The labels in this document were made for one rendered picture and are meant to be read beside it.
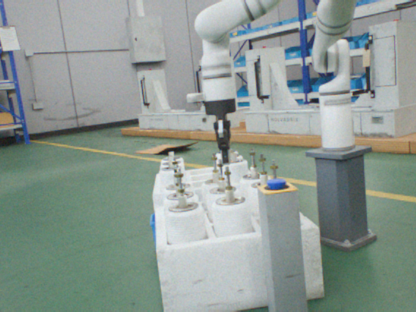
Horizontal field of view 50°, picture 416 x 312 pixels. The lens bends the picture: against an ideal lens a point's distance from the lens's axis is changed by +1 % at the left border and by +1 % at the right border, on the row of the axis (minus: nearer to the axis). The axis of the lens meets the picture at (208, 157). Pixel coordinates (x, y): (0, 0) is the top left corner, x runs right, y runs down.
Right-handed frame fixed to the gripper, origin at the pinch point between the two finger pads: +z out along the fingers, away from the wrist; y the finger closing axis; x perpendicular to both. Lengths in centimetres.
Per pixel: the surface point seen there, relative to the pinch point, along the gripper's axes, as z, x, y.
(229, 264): 24.4, 1.0, -7.8
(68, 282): 36, 53, 14
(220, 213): 12.9, 2.2, -3.9
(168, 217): 12.3, 14.5, -6.1
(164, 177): 13, 27, 47
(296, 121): 15, -35, 246
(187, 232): 16.1, 10.2, -7.1
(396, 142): 28, -89, 176
